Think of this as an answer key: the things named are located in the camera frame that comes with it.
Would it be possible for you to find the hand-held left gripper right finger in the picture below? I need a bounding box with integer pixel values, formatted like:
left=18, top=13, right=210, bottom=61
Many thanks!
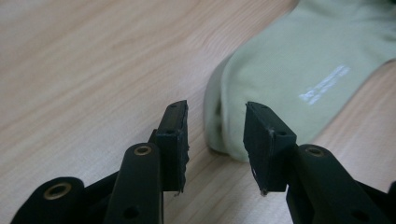
left=243, top=101, right=390, bottom=224

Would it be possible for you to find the pale green sock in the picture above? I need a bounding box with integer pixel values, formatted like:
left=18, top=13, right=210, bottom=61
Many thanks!
left=204, top=0, right=396, bottom=163

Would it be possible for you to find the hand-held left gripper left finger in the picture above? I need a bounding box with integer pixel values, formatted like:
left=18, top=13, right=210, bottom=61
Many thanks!
left=104, top=99, right=191, bottom=224

